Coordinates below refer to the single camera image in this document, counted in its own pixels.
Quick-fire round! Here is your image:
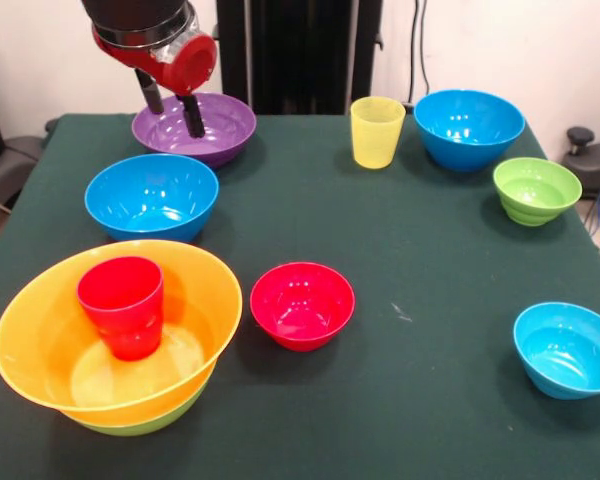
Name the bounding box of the large purple bowl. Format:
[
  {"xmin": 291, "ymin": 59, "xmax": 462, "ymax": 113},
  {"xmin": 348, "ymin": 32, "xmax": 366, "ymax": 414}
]
[{"xmin": 131, "ymin": 92, "xmax": 258, "ymax": 170}]

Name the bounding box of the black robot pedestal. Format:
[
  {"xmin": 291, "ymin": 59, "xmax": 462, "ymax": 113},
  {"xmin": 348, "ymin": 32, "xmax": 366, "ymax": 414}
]
[{"xmin": 210, "ymin": 0, "xmax": 384, "ymax": 117}]

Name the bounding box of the black stand base with knob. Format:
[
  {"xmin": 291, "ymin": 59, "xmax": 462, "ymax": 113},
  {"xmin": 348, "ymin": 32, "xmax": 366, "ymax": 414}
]
[{"xmin": 557, "ymin": 126, "xmax": 600, "ymax": 200}]

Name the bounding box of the dark gray stand base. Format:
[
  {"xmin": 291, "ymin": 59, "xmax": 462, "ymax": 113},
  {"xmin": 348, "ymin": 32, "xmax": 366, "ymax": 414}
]
[{"xmin": 0, "ymin": 134, "xmax": 46, "ymax": 209}]

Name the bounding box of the red cup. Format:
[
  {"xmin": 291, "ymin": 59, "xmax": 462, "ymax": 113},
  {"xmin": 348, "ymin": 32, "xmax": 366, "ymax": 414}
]
[{"xmin": 77, "ymin": 256, "xmax": 165, "ymax": 362}]

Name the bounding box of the dark green tablecloth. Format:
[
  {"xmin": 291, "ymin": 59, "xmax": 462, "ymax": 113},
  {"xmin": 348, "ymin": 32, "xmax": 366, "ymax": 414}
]
[{"xmin": 0, "ymin": 113, "xmax": 600, "ymax": 480}]

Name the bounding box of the small light blue bowl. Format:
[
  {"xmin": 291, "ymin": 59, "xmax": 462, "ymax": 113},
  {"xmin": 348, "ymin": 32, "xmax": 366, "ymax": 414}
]
[{"xmin": 512, "ymin": 301, "xmax": 600, "ymax": 401}]

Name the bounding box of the yellow cup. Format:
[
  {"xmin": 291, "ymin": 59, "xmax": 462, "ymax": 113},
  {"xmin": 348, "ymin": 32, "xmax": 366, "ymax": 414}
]
[{"xmin": 350, "ymin": 96, "xmax": 408, "ymax": 170}]

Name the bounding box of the large green bowl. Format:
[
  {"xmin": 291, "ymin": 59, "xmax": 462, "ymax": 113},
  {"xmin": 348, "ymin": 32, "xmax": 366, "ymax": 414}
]
[{"xmin": 79, "ymin": 384, "xmax": 207, "ymax": 437}]

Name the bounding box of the small green bowl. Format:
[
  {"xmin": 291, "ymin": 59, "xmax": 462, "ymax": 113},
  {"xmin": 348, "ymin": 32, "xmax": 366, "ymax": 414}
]
[{"xmin": 492, "ymin": 156, "xmax": 583, "ymax": 228}]

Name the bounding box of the black wall cable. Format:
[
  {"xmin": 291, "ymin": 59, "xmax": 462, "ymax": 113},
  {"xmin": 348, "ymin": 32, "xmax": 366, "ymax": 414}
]
[{"xmin": 407, "ymin": 0, "xmax": 431, "ymax": 106}]

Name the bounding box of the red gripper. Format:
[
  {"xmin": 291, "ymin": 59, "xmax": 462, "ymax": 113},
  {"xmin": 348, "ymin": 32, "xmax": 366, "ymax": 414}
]
[{"xmin": 91, "ymin": 27, "xmax": 218, "ymax": 140}]

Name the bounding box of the small red bowl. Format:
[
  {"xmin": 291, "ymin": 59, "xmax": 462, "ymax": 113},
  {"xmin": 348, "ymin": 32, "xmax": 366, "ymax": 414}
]
[{"xmin": 249, "ymin": 261, "xmax": 356, "ymax": 353}]

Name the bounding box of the large orange bowl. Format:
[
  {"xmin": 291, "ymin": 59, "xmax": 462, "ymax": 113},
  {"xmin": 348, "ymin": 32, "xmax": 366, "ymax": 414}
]
[{"xmin": 0, "ymin": 239, "xmax": 244, "ymax": 427}]

